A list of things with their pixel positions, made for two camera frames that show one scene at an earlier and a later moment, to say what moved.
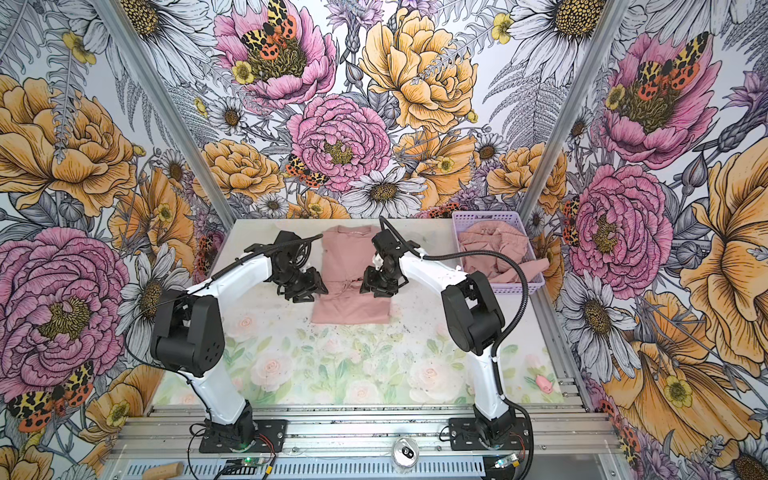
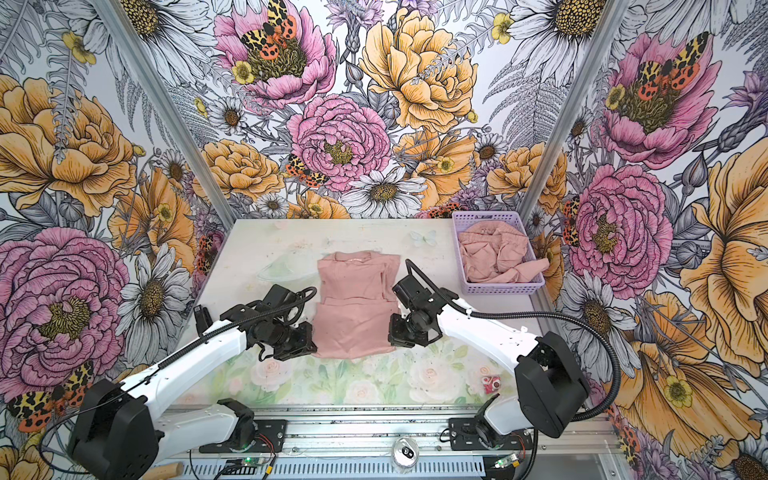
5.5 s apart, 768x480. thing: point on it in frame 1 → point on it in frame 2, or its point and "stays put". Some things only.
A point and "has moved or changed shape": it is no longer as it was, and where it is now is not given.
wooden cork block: [164, 471] stays put
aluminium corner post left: [170, 107] stays put
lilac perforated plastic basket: [462, 219] stays put
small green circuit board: [248, 461] stays put
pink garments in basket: [498, 237] stays put
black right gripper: [370, 278] → [398, 339]
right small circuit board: [511, 459] stays put
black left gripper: [313, 285] → [302, 347]
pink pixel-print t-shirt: [347, 251] has moved or changed shape
